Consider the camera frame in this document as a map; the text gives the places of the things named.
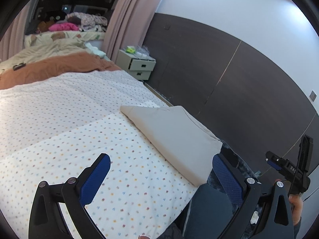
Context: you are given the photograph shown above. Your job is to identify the white dotted quilt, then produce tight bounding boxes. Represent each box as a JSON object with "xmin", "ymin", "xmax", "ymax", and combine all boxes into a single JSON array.
[{"xmin": 1, "ymin": 70, "xmax": 196, "ymax": 238}]

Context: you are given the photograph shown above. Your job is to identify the person leg dark trousers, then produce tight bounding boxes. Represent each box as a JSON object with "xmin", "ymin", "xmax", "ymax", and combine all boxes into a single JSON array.
[{"xmin": 169, "ymin": 183, "xmax": 232, "ymax": 238}]

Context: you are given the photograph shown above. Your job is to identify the black remote control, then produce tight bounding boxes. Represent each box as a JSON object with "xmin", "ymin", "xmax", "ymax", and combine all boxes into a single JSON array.
[{"xmin": 12, "ymin": 63, "xmax": 26, "ymax": 71}]

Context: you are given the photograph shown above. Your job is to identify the white bedside cabinet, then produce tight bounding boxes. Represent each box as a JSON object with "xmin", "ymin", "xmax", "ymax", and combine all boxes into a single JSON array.
[{"xmin": 115, "ymin": 50, "xmax": 156, "ymax": 81}]

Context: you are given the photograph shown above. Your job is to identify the rust orange blanket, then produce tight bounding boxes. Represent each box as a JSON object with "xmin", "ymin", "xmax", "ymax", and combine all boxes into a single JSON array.
[{"xmin": 1, "ymin": 52, "xmax": 121, "ymax": 90}]

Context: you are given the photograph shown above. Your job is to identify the pink plush toy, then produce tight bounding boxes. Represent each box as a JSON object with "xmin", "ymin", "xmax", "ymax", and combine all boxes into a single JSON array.
[{"xmin": 49, "ymin": 22, "xmax": 79, "ymax": 31}]

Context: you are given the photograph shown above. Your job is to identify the green yellow item on cabinet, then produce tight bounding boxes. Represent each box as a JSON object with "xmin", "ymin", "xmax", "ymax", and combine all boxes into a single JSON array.
[{"xmin": 125, "ymin": 46, "xmax": 136, "ymax": 54}]

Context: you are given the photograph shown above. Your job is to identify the pink curtain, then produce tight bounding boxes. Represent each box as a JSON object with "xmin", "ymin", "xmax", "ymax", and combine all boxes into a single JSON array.
[
  {"xmin": 102, "ymin": 0, "xmax": 161, "ymax": 61},
  {"xmin": 0, "ymin": 2, "xmax": 30, "ymax": 62}
]

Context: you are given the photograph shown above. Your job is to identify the beige bear print blanket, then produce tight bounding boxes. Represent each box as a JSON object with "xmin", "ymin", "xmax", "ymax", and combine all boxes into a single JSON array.
[{"xmin": 1, "ymin": 31, "xmax": 105, "ymax": 73}]

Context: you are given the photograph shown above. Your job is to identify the floral patterned bedding pile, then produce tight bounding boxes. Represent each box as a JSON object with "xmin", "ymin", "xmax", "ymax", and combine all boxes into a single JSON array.
[{"xmin": 65, "ymin": 12, "xmax": 108, "ymax": 32}]

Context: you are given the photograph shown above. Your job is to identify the pink curtain left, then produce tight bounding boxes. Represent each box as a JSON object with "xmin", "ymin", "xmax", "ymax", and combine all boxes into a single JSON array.
[{"xmin": 0, "ymin": 2, "xmax": 30, "ymax": 62}]

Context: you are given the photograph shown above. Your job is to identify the person right hand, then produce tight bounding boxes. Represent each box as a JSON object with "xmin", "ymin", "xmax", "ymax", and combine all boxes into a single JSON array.
[{"xmin": 275, "ymin": 179, "xmax": 303, "ymax": 226}]

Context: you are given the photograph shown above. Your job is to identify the pink curtain right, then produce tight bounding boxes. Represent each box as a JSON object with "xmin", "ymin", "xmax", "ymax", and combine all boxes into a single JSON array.
[{"xmin": 102, "ymin": 0, "xmax": 161, "ymax": 61}]

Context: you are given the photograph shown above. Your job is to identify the beige hooded jacket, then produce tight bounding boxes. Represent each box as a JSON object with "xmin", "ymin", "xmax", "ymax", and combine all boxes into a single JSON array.
[{"xmin": 120, "ymin": 106, "xmax": 222, "ymax": 187}]

